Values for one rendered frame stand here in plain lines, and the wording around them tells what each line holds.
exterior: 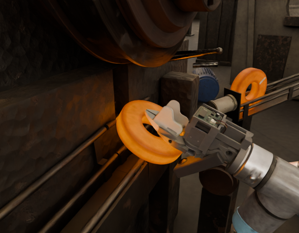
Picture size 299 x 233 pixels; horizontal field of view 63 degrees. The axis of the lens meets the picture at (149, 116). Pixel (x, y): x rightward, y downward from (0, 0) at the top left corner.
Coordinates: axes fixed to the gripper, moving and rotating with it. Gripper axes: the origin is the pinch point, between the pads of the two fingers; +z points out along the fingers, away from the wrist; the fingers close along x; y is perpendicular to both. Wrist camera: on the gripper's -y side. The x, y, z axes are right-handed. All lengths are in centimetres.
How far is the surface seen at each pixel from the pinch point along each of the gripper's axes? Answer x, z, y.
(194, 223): -45, -29, -71
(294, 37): -263, -42, 5
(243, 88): -43.1, -15.6, 1.0
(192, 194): -65, -23, -74
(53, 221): 25.4, 0.8, -8.3
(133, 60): 10.9, 2.4, 14.5
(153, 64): 4.1, 1.7, 12.7
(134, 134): 7.9, -0.8, 0.0
